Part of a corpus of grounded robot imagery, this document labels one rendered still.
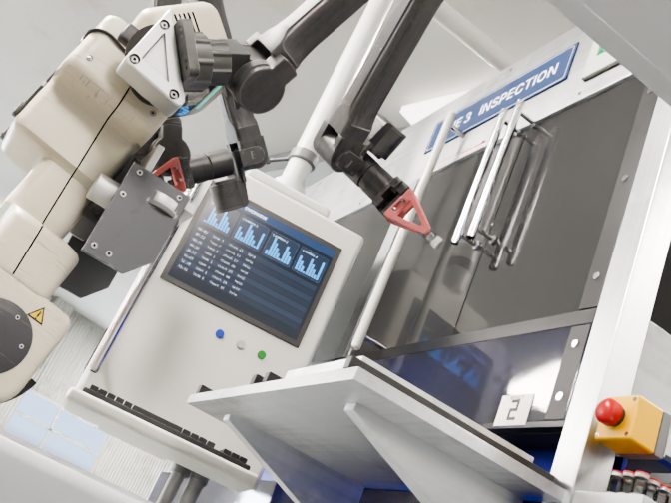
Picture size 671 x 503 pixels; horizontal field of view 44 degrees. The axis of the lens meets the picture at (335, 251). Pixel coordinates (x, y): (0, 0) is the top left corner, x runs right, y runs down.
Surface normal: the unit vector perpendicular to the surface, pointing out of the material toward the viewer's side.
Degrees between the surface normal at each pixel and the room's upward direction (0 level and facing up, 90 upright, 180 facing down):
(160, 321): 90
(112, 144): 90
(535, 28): 180
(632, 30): 180
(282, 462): 90
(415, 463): 90
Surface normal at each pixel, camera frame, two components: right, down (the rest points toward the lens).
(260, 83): 0.47, 0.58
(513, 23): -0.37, 0.84
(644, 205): -0.80, -0.51
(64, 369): 0.69, -0.05
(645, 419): 0.47, -0.20
